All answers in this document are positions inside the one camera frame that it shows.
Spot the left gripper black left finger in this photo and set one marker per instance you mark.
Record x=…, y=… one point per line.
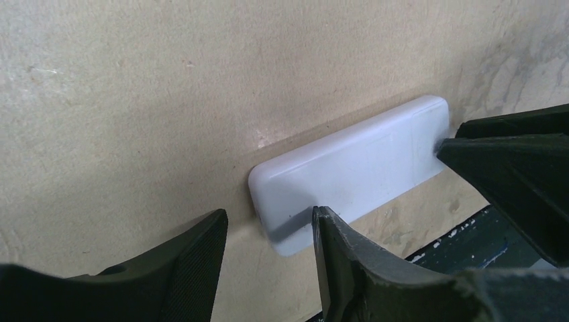
x=175, y=281

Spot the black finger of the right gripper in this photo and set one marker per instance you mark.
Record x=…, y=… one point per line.
x=525, y=178
x=549, y=120

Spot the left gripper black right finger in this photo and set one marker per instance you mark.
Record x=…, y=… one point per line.
x=361, y=281

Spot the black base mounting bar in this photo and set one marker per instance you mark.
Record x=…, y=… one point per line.
x=485, y=240

